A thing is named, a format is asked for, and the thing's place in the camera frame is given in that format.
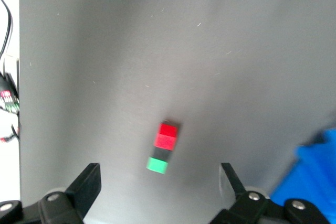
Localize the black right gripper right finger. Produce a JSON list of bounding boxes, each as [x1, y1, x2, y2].
[[209, 162, 330, 224]]

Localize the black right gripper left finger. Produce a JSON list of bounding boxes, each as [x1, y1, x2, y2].
[[0, 163, 102, 224]]

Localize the small green cube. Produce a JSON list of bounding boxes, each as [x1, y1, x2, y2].
[[145, 156, 169, 175]]

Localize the small red cube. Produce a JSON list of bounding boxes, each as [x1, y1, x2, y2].
[[153, 123, 179, 151]]

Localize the small black cube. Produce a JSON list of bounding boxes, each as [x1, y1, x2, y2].
[[151, 147, 174, 162]]

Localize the blue plastic storage bin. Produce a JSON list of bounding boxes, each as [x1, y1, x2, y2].
[[269, 128, 336, 224]]

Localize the black electronic device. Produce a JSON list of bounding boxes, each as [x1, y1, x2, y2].
[[0, 73, 20, 115]]

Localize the dark grey table mat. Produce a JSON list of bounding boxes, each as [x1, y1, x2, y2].
[[18, 0, 336, 224]]

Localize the red and black cable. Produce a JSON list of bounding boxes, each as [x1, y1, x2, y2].
[[0, 124, 20, 143]]

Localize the thin black cable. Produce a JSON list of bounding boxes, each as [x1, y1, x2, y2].
[[0, 0, 14, 61]]

